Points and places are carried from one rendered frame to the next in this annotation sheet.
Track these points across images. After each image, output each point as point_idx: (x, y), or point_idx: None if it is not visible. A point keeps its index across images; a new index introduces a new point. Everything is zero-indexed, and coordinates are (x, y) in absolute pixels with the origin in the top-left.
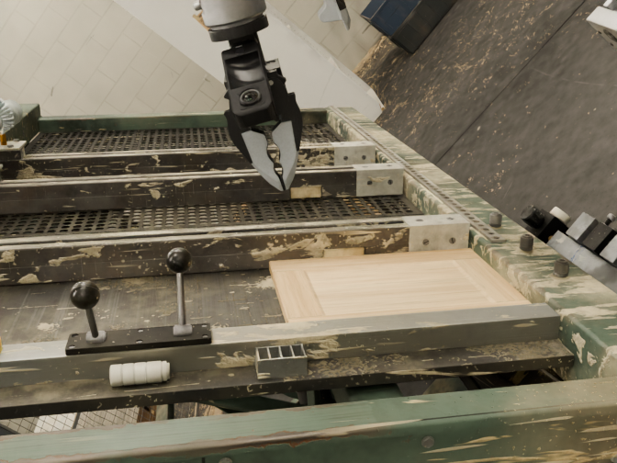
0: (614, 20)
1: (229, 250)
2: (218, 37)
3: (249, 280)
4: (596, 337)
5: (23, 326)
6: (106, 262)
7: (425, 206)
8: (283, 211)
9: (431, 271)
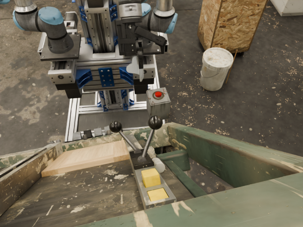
0: (64, 71)
1: (31, 170)
2: (139, 20)
3: (52, 178)
4: (149, 129)
5: (72, 217)
6: (1, 198)
7: (4, 163)
8: None
9: (80, 152)
